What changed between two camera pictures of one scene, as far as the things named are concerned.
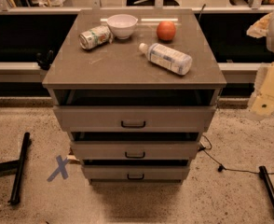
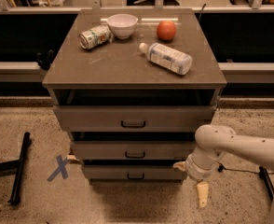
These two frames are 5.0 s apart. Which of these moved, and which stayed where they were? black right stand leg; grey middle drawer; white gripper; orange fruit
Moved: white gripper
Stayed: grey middle drawer; black right stand leg; orange fruit
